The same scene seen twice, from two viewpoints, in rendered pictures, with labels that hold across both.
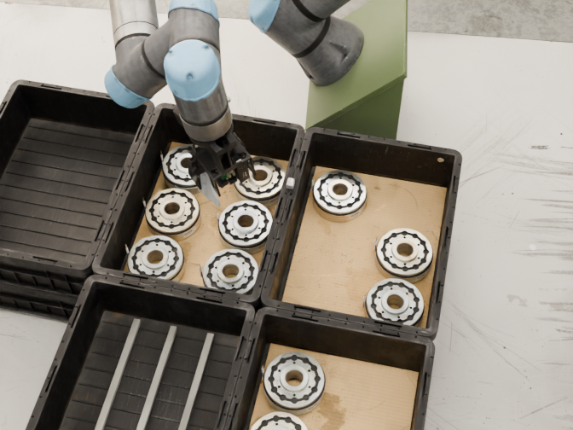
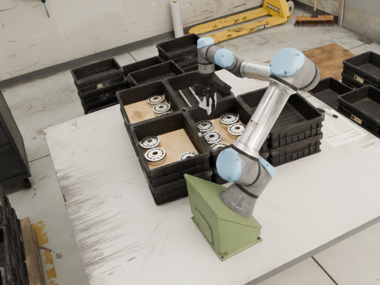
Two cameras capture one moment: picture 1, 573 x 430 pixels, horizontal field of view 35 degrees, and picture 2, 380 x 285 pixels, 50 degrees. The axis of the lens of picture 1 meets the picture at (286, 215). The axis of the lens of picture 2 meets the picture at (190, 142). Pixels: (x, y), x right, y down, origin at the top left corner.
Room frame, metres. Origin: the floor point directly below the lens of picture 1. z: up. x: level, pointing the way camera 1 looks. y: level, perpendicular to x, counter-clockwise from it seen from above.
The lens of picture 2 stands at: (2.36, -0.79, 2.08)
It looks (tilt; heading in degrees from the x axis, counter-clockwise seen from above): 37 degrees down; 152
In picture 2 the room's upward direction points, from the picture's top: 9 degrees counter-clockwise
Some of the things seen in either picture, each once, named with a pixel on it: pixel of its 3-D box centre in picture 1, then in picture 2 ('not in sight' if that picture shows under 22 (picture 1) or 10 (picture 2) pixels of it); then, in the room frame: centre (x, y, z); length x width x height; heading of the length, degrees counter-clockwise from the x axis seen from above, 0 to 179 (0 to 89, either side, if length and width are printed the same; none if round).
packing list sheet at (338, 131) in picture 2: not in sight; (332, 126); (1.14, 0.75, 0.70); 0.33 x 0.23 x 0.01; 172
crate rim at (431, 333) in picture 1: (366, 226); (167, 140); (0.90, -0.14, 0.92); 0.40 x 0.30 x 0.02; 166
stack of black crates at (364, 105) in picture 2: not in sight; (370, 122); (0.94, 1.41, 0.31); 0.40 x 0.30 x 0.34; 172
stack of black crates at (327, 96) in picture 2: not in sight; (331, 104); (0.54, 1.46, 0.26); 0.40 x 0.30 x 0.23; 172
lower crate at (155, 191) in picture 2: not in sight; (172, 165); (0.90, -0.14, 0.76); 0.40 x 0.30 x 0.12; 166
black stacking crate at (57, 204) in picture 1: (55, 187); (278, 115); (1.04, 0.44, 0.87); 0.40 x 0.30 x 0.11; 166
